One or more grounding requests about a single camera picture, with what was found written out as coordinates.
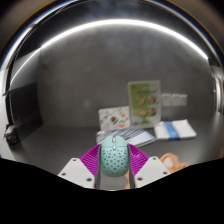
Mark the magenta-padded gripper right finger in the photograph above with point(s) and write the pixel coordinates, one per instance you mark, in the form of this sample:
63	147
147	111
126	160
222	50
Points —
151	170

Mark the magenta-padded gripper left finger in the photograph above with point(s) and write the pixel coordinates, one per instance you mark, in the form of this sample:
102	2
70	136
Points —
76	170

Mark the mint green perforated computer mouse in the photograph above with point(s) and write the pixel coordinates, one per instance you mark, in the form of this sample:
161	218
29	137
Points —
114	156

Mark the orange cat-shaped mouse pad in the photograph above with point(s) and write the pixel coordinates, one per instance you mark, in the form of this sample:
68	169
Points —
173	162

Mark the grey striped book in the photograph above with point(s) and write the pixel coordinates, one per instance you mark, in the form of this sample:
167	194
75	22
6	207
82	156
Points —
140	136

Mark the white book with blue band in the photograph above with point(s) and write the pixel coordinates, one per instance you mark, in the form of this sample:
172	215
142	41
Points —
175	129

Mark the white sticker-covered card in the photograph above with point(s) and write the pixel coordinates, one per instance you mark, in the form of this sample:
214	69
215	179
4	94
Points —
113	118

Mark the green food poster stand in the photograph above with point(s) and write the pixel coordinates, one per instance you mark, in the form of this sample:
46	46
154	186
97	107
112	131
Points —
144	104

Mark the black monitor screen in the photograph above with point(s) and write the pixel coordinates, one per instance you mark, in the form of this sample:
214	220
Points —
25	108

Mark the white wall socket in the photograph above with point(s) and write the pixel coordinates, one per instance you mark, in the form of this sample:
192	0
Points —
183	100
166	100
175	100

